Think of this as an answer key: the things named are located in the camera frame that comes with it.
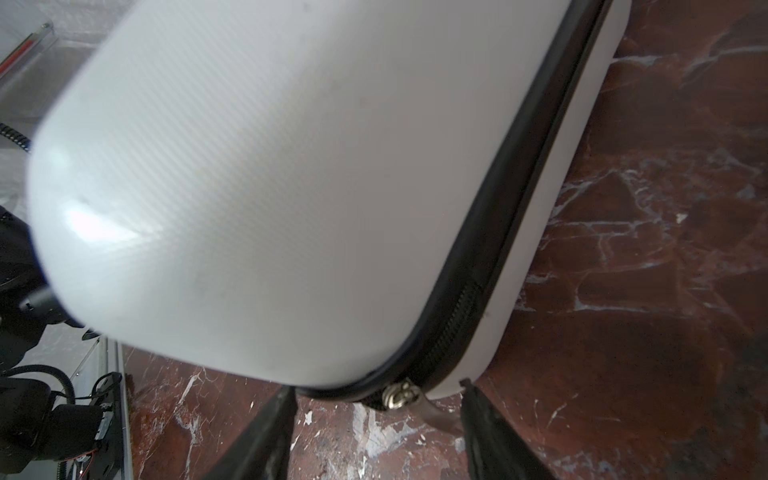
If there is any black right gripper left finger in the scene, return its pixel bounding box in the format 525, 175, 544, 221
203, 386, 297, 480

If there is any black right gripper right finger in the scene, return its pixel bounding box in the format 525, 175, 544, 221
460, 379, 556, 480

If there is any white black suitcase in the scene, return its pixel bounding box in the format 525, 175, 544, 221
26, 1, 631, 410

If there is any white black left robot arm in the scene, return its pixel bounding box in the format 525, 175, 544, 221
1, 209, 128, 479

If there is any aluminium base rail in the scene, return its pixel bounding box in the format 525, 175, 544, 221
67, 338, 134, 479

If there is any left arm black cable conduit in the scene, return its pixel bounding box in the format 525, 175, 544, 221
0, 121, 31, 152

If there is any clear plastic wall bin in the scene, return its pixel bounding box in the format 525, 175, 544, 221
1, 20, 57, 87

